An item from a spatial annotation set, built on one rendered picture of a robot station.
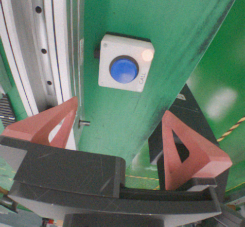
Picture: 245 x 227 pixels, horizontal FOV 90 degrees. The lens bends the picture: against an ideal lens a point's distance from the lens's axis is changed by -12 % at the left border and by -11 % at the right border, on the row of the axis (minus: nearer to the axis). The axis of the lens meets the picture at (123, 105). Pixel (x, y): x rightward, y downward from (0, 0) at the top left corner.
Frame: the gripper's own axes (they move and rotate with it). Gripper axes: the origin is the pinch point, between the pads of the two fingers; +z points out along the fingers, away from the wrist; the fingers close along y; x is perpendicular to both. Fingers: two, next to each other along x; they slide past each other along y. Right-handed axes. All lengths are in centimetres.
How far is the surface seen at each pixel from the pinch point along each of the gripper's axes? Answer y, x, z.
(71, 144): 8.8, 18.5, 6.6
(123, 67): 0.3, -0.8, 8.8
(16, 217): 489, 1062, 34
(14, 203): 219, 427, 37
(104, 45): 3.5, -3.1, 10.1
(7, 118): 32.2, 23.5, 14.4
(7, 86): 27.0, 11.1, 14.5
